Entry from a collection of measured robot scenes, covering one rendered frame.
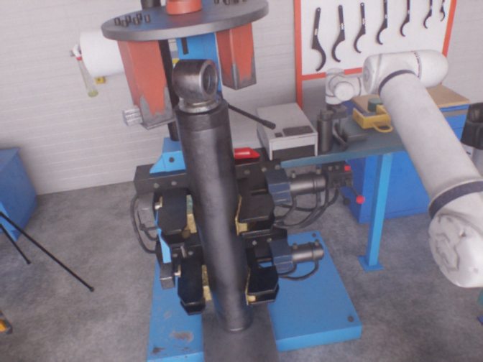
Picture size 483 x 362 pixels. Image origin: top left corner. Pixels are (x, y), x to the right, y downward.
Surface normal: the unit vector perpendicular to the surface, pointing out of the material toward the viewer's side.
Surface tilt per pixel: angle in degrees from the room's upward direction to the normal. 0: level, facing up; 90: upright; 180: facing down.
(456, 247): 87
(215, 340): 0
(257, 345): 0
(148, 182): 90
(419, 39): 90
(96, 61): 94
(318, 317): 0
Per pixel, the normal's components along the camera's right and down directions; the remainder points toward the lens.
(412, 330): -0.11, -0.84
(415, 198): 0.11, 0.53
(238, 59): 0.55, 0.40
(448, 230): -0.99, 0.09
